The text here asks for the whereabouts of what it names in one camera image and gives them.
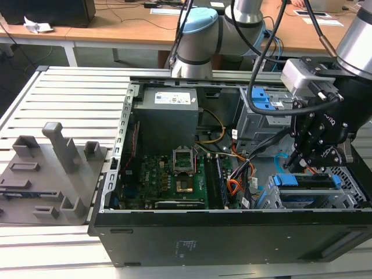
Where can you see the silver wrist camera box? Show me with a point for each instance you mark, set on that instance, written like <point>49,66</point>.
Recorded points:
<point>296,77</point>

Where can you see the grey metal disk bay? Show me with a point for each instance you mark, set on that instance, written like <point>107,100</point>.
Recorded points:
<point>268,197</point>

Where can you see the blue drive bracket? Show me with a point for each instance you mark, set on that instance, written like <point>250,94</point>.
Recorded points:
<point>258,97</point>

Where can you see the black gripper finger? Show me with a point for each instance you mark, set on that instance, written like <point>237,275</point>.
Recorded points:
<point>303,128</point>
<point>328,155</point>

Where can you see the green motherboard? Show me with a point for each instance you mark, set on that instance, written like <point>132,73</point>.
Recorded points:
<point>154,174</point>

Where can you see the black box on desk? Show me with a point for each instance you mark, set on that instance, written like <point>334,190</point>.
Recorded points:
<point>49,11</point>

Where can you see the white paper sheet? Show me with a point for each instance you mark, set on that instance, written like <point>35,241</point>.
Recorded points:
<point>322,21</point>

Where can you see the hard disk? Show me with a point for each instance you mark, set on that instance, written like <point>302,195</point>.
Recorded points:
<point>299,200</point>
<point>314,180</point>

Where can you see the grey parts rack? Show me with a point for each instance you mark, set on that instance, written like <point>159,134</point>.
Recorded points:
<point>43,186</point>

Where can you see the grey power supply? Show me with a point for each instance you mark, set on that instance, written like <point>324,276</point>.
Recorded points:
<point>165,122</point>

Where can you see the wooden desk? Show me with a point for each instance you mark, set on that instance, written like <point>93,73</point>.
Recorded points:
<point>116,29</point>
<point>290,32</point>

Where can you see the grey metal drive cage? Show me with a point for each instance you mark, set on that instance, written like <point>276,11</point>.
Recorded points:
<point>255,128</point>

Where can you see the black PC case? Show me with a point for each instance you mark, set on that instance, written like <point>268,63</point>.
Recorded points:
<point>232,241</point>

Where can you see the RAM stick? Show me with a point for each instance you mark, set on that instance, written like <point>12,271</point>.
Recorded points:
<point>221,183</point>
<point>29,194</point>
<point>210,183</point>

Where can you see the black graphics card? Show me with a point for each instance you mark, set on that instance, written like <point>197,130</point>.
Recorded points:
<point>180,204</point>

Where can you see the square chipset chip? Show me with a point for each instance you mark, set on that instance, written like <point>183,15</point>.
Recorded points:
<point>184,186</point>

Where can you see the CPU socket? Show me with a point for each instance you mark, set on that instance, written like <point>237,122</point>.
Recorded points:
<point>183,161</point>

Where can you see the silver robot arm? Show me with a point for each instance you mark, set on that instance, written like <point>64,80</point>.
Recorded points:
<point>200,37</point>

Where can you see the crumpled white paper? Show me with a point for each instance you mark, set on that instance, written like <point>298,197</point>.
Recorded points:
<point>37,26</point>

